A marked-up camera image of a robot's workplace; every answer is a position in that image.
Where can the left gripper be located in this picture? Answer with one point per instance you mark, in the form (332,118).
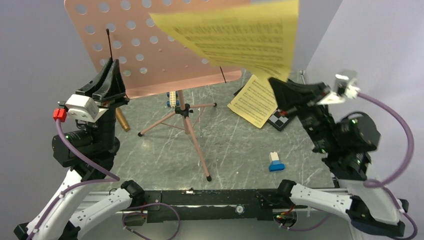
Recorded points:
(111,95)

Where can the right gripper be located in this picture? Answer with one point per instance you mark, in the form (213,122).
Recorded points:
(290,96)

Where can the yellow sheet music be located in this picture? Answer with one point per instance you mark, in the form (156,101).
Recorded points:
(258,37)
(255,102)

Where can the gold microphone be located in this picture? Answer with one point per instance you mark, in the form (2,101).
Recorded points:
(122,119)

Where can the pink music stand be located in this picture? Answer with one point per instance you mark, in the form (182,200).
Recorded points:
(151,62)

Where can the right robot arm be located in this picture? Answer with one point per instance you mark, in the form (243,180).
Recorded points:
(346,147)

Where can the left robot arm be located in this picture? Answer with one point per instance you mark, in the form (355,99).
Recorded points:
(86,145)

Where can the black white chessboard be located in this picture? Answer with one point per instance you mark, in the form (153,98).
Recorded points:
(276,120)

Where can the blue white toy block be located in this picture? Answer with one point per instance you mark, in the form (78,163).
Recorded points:
(275,163)

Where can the beige blue toy car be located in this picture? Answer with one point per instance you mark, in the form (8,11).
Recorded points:
(172,99)

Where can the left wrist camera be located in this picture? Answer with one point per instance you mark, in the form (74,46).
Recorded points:
(78,107)

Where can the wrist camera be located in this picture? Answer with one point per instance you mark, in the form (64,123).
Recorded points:
(345,87)
(78,107)

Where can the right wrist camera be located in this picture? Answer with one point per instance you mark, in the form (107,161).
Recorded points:
(345,87)

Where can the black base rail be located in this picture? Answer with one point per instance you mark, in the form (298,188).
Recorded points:
(225,204)

